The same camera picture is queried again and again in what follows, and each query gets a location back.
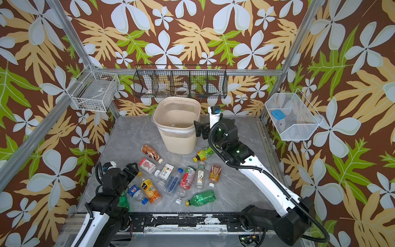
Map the Pepsi bottle blue label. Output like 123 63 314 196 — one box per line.
128 185 149 205

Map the green yellow juice bottle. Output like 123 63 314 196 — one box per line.
193 147 215 163

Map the amber tea bottle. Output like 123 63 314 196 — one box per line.
208 164 222 188

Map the orange juice bottle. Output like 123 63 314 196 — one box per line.
137 172 161 204

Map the brown Nescafe coffee bottle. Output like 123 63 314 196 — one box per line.
142 144 164 164

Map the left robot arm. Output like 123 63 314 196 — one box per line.
72 162 139 247

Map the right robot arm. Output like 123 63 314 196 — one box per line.
194 118 330 246

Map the beige plastic waste bin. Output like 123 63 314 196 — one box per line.
152 97 201 155

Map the dark green soda bottle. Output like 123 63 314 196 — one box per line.
118 192 130 211

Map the guava juice bottle pink label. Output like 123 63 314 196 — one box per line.
138 158 156 174

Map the white green label bottle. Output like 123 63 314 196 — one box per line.
196 161 205 189

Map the white label tea bottle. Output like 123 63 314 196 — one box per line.
155 164 174 187

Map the blue object in basket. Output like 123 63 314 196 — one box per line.
272 109 286 120

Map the clear blue cap water bottle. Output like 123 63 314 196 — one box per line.
164 168 184 196

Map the red label drink bottle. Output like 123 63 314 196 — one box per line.
180 166 196 190

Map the small clear bottle white cap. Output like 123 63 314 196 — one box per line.
175 187 186 205

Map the green soda bottle yellow cap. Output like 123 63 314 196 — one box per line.
185 190 216 207

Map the white mesh basket right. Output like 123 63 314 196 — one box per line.
265 90 324 142

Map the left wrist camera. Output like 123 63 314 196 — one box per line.
102 161 117 172

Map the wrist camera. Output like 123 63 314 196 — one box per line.
102 161 117 172
208 106 222 128

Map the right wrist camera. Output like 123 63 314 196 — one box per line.
208 106 222 128

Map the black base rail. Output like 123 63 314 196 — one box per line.
129 212 265 234

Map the black wire wall basket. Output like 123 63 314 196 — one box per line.
131 64 228 99

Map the white wire basket left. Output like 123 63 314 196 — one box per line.
67 65 120 112

